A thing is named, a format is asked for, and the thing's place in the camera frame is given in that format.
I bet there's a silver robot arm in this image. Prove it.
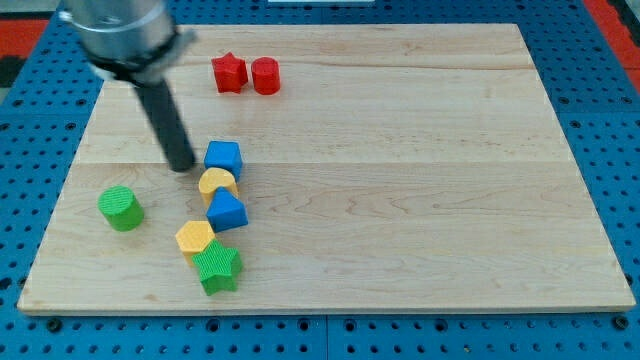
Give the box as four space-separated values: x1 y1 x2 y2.
59 0 196 86

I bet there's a blue cube block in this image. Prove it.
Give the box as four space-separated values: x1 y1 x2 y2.
203 140 243 181

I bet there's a blue triangle block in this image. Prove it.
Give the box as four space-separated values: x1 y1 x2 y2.
206 187 249 233

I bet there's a wooden board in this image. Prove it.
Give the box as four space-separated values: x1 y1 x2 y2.
18 24 636 316

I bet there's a yellow half-moon block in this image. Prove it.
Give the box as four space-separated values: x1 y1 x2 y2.
198 167 239 208

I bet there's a red cylinder block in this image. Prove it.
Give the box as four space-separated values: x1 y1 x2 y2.
251 57 281 95

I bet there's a green star block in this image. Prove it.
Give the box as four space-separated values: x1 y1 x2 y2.
192 240 243 296

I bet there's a red star block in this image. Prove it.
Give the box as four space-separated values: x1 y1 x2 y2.
211 52 248 94

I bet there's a yellow hexagon block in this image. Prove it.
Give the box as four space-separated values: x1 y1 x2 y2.
175 220 216 267

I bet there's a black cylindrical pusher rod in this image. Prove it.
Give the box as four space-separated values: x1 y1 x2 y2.
134 80 195 172

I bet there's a green cylinder block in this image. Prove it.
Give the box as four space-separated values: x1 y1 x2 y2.
97 185 144 232

